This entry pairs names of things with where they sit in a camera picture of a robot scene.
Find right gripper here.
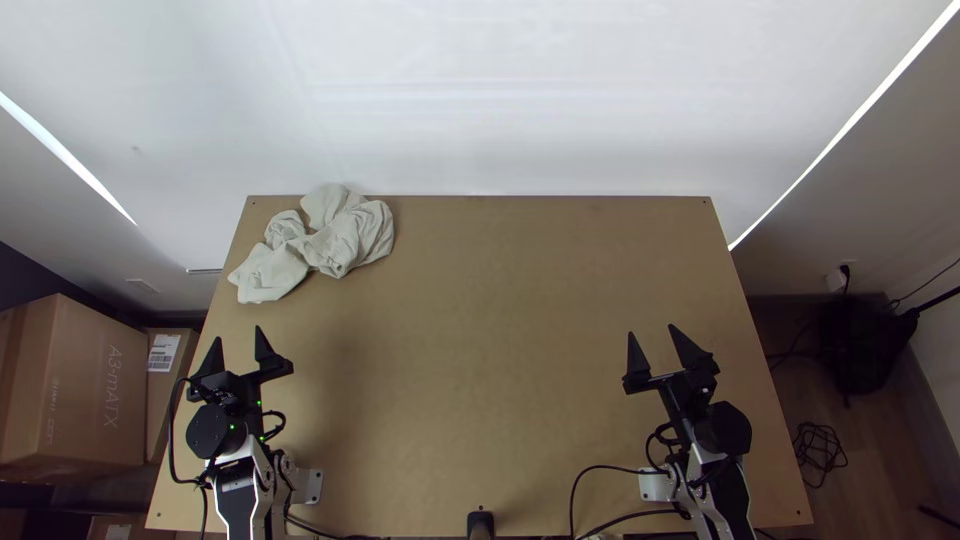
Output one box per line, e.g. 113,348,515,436
622,323,723,433

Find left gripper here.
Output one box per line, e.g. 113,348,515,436
185,325,295,414

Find white t-shirt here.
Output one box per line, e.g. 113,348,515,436
227,183,396,305

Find cardboard box with label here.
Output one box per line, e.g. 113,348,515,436
145,326,201,463

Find large cardboard box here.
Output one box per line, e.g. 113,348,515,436
0,292,150,481

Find black bag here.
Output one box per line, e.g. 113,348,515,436
816,298,921,397

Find small cardboard box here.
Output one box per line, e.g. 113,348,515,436
85,513,156,540

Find coiled black cable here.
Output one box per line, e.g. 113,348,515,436
791,421,850,490

